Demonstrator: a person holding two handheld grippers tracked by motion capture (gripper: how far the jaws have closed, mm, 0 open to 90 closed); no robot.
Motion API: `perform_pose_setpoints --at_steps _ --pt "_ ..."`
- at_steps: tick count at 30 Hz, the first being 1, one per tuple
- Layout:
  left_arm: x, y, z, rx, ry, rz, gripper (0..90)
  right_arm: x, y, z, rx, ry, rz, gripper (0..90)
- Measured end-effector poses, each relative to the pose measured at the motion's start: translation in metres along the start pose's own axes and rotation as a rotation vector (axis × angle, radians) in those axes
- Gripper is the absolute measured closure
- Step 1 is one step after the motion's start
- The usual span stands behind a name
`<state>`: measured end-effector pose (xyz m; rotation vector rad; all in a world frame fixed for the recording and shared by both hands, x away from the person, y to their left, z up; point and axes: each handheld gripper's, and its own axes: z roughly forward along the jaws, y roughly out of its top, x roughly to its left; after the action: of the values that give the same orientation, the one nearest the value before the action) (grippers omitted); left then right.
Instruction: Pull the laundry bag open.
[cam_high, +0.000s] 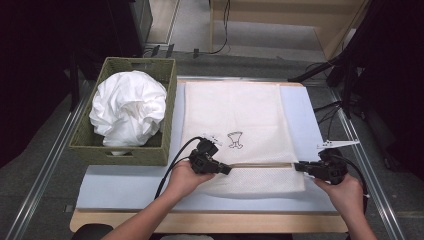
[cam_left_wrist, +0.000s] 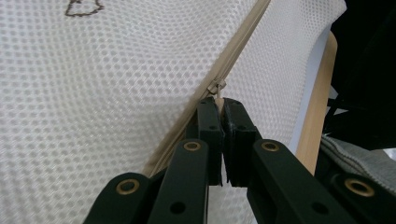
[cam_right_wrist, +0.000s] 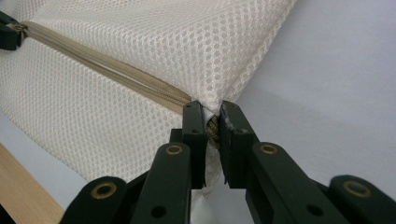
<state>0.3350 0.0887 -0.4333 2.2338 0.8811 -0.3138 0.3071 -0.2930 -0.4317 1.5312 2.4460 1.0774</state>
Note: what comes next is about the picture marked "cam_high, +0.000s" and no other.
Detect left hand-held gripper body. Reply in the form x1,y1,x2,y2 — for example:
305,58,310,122
188,134,223,175

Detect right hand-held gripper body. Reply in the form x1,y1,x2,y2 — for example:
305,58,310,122
313,140,361,185

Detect green woven basket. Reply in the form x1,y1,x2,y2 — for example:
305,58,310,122
68,56,178,167

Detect white mesh laundry bag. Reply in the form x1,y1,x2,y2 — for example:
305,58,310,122
180,81,307,200

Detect white cloth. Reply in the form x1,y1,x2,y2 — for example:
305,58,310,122
88,69,168,157

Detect person's left hand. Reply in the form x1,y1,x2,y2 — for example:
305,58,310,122
165,160,216,201

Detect person's right hand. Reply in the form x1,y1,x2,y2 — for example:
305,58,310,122
313,172,368,215

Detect light wooden table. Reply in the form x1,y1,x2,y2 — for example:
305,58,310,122
69,77,348,234

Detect pale blue table mat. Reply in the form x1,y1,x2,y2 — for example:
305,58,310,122
75,81,338,213

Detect person's grey trousers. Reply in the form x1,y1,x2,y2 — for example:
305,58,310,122
159,234,215,240

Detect black metal stand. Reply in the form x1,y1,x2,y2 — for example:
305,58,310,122
288,49,359,120

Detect dark rounded object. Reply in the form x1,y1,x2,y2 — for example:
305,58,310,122
70,223,115,240

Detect black stand leg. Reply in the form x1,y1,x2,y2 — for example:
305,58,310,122
68,49,82,113

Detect dark cabinet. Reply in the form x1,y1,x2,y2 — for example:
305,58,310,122
106,0,154,58

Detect light wooden shelf unit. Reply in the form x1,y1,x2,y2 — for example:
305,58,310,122
209,0,371,61

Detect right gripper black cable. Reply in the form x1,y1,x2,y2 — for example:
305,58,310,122
333,153,370,201

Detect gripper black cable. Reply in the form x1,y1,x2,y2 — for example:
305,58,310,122
153,135,204,200
333,153,370,201

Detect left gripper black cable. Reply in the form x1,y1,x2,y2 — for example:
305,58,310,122
153,135,204,200

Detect metal floor rail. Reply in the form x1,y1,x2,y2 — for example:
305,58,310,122
328,87,407,240
4,79,98,240

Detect black floor cables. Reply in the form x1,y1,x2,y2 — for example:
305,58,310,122
313,99,344,143

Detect black hanging cable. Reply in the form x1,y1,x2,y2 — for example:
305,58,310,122
209,0,232,56

